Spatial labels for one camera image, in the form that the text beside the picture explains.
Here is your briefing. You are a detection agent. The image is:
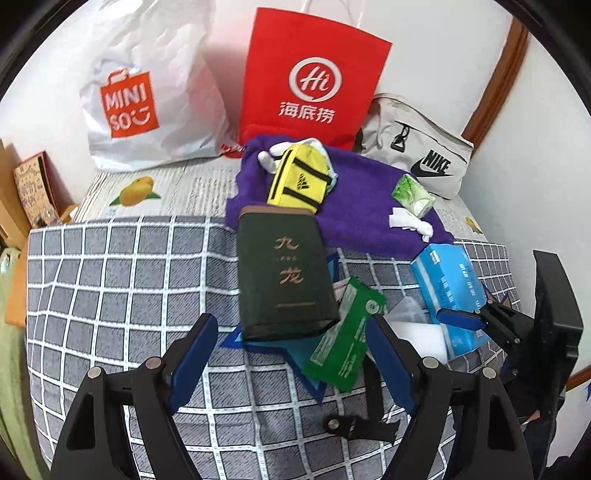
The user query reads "black strap with buckle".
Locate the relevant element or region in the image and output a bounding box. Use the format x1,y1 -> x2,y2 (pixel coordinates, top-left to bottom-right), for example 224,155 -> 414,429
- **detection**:
322,357 -> 402,445

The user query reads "green wet wipe packet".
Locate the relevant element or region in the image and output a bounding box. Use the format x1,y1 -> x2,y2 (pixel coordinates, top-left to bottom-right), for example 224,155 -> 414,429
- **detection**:
304,277 -> 386,392

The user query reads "white sponge block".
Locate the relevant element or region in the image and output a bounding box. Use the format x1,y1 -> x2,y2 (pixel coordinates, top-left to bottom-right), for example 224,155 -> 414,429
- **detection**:
387,320 -> 449,364

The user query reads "clear plastic bag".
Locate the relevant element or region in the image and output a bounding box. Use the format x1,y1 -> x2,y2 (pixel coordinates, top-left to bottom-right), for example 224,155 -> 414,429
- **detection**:
332,279 -> 431,324

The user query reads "blue tissue box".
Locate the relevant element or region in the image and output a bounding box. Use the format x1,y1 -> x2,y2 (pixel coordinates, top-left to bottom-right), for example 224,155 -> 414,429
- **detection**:
411,244 -> 489,359

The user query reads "green bed sheet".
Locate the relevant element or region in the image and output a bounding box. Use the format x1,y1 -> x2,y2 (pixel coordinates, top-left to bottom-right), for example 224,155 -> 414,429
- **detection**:
1,248 -> 47,479

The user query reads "crumpled white tissue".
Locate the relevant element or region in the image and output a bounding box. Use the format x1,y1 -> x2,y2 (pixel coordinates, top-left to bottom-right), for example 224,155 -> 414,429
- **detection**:
389,207 -> 434,243

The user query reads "grey checked tablecloth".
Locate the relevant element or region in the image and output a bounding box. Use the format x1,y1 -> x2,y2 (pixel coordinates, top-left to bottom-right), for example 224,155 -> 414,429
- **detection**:
26,215 -> 522,480

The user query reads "green tissue pack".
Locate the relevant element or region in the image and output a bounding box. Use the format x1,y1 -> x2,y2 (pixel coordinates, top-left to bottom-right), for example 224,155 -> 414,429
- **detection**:
392,174 -> 435,219

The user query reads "purple fleece towel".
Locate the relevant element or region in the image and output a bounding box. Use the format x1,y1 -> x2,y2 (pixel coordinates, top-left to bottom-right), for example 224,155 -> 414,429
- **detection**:
225,135 -> 427,260

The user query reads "blue felt star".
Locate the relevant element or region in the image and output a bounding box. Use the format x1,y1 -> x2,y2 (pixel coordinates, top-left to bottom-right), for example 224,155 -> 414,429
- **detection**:
221,252 -> 339,402

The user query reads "dark green tea tin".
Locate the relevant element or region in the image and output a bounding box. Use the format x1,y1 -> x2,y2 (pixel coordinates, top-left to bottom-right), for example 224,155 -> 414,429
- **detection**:
236,205 -> 339,342

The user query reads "grey Nike waist bag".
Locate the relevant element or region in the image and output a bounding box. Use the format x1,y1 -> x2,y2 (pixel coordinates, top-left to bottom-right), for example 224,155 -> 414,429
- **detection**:
355,93 -> 474,200

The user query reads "yellow Adidas pouch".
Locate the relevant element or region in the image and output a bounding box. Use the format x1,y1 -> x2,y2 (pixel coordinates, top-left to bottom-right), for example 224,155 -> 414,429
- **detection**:
266,143 -> 332,214

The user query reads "wooden headboard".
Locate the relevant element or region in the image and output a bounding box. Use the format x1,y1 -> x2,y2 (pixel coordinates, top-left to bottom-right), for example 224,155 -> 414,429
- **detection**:
1,145 -> 75,328

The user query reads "brown patterned book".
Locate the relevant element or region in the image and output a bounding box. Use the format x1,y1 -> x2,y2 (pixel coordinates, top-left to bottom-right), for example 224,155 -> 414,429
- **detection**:
13,152 -> 60,228

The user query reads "red Haidilao paper bag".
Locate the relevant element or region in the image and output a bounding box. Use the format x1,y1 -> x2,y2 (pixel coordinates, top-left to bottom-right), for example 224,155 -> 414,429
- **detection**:
238,7 -> 392,150

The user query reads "white Miniso plastic bag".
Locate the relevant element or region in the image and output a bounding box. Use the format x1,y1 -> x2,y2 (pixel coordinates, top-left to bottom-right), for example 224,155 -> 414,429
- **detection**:
80,1 -> 238,172

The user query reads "brown wooden door frame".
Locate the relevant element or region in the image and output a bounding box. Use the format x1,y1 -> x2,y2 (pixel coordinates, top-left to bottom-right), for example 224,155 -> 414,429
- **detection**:
462,18 -> 529,151

